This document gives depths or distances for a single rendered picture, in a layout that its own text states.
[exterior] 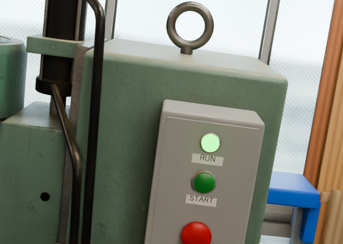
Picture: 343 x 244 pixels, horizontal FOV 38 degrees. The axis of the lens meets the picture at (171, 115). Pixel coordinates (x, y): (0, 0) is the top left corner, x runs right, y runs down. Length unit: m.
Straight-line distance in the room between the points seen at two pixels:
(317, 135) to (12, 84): 1.42
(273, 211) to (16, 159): 1.59
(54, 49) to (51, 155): 0.12
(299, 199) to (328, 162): 0.58
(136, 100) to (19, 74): 0.18
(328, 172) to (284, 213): 0.30
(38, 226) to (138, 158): 0.17
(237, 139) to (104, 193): 0.17
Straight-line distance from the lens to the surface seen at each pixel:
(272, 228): 2.13
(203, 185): 0.49
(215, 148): 0.48
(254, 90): 0.54
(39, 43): 0.62
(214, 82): 0.53
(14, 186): 0.63
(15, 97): 0.66
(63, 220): 0.63
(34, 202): 0.63
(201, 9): 0.63
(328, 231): 1.85
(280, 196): 1.33
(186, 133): 0.48
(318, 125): 1.90
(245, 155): 0.49
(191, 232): 0.50
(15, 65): 0.65
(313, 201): 1.36
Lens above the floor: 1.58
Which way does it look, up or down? 12 degrees down
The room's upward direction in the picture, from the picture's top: 8 degrees clockwise
